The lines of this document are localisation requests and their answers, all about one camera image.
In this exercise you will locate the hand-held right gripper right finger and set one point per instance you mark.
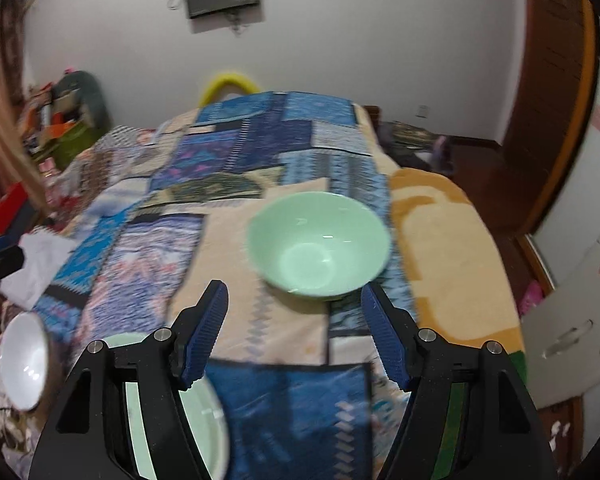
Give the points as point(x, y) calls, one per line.
point(387, 340)

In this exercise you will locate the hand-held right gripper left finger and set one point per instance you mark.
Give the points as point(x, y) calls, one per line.
point(205, 335)

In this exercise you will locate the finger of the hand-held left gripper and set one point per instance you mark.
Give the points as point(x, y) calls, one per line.
point(0, 260)

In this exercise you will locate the green plate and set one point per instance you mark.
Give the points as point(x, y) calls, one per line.
point(200, 425)

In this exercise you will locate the white bowl with dark spots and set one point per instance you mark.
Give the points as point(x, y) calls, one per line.
point(25, 360)

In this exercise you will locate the green bowl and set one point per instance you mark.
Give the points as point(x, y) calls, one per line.
point(320, 250)

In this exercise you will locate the white cloth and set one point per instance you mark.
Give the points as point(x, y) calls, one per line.
point(35, 270)

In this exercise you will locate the red box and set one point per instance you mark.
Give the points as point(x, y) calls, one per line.
point(7, 207)

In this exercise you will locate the beige orange blanket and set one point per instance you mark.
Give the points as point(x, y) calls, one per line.
point(455, 285)

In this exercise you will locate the patchwork printed blanket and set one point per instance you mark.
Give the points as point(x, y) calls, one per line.
point(130, 260)

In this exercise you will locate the brown curtain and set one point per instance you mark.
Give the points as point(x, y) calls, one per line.
point(5, 135)

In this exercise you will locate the green box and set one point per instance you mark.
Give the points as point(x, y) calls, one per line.
point(77, 142)

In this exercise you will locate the pink cloth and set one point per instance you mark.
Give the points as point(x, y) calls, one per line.
point(530, 300)

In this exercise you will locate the dark bag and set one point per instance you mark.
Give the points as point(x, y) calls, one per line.
point(410, 145)

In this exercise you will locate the yellow padded bar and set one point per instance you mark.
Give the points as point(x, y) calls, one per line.
point(215, 85)

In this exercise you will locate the brown wooden door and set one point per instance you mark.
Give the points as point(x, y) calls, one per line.
point(550, 85)

